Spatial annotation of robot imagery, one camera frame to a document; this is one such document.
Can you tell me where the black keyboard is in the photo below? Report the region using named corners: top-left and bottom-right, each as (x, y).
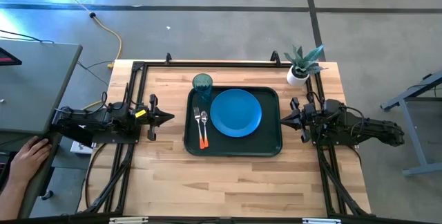
top-left (0, 153), bottom-right (11, 185)

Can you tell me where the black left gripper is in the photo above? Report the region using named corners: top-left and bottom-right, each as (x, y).
top-left (135, 94), bottom-right (175, 141)

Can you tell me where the black aluminium table frame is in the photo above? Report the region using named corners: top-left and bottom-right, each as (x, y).
top-left (81, 60), bottom-right (372, 218)

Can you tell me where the blue round plate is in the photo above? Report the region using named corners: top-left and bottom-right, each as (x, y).
top-left (209, 88), bottom-right (262, 138)

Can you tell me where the dark grey desk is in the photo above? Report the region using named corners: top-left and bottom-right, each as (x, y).
top-left (0, 132), bottom-right (63, 220)

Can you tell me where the black floor cable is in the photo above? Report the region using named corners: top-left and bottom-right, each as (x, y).
top-left (0, 28), bottom-right (55, 44)

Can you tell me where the metal spoon orange handle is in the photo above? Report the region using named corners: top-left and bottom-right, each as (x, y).
top-left (200, 110), bottom-right (210, 149)

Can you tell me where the green potted plant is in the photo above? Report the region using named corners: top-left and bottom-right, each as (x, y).
top-left (283, 43), bottom-right (328, 77)

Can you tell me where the grey metal table frame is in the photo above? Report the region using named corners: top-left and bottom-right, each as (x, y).
top-left (379, 70), bottom-right (442, 177)

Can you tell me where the white round plant pot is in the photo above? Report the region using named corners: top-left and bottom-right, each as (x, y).
top-left (286, 65), bottom-right (310, 86)

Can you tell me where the silver metal hinge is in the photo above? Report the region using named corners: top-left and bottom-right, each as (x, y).
top-left (302, 218), bottom-right (342, 224)
top-left (109, 216), bottom-right (149, 224)

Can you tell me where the metal fork orange handle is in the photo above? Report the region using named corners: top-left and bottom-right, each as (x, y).
top-left (193, 106), bottom-right (206, 150)

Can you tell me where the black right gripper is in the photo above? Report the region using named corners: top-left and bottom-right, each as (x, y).
top-left (280, 97), bottom-right (325, 144)

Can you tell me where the black desk bracket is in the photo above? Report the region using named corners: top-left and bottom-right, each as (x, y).
top-left (51, 123), bottom-right (95, 148)

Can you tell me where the person's hand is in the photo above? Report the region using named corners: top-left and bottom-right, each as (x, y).
top-left (8, 136), bottom-right (52, 187)

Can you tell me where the teal faceted plastic cup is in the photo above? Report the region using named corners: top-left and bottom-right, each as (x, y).
top-left (192, 73), bottom-right (213, 102)

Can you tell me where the black device red screen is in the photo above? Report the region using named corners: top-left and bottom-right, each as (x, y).
top-left (0, 46), bottom-right (23, 66)

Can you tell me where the dark green plastic tray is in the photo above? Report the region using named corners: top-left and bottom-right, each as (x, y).
top-left (183, 86), bottom-right (283, 158)

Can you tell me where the person's forearm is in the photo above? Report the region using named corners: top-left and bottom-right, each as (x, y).
top-left (0, 178), bottom-right (28, 221)

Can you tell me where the yellow floor cable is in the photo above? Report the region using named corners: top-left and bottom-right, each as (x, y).
top-left (48, 0), bottom-right (124, 70)

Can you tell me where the white power strip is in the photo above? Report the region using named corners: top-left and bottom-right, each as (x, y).
top-left (70, 140), bottom-right (94, 155)

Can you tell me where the grey desk top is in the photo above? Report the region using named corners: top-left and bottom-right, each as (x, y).
top-left (0, 39), bottom-right (83, 135)

